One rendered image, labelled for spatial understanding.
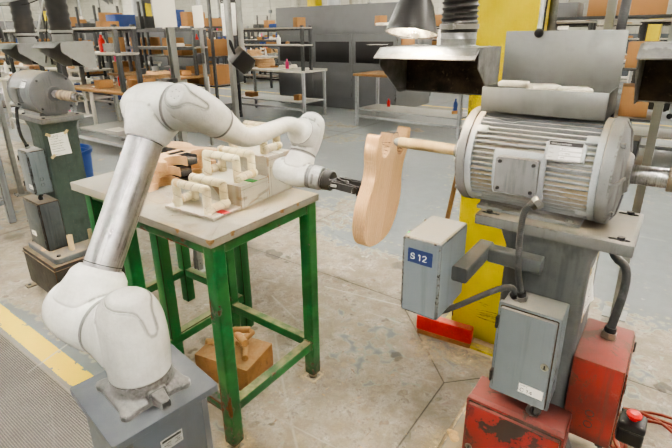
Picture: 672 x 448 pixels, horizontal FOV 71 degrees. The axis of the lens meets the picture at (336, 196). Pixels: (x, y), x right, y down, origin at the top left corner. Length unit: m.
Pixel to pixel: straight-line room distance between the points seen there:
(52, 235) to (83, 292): 2.02
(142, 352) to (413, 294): 0.66
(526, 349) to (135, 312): 0.95
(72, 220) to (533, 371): 2.86
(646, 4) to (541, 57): 4.69
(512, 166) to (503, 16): 1.14
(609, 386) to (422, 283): 0.54
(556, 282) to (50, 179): 2.87
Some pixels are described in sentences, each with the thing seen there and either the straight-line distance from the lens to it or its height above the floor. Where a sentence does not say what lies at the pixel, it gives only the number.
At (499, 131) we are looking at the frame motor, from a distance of 1.25.
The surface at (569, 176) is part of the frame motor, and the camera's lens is 1.18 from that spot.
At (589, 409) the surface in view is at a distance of 1.47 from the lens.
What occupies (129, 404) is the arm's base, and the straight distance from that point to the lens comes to 1.35.
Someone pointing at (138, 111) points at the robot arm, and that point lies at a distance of 1.43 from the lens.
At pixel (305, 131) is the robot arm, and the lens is 1.74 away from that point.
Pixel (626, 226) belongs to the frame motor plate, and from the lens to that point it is 1.33.
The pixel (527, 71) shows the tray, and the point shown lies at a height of 1.47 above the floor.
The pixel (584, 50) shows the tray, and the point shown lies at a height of 1.52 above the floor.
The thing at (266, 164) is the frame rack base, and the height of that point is 1.07.
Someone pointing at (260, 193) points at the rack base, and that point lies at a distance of 1.90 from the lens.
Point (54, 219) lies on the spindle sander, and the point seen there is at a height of 0.50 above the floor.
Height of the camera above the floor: 1.57
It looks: 19 degrees down
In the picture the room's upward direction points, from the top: 1 degrees counter-clockwise
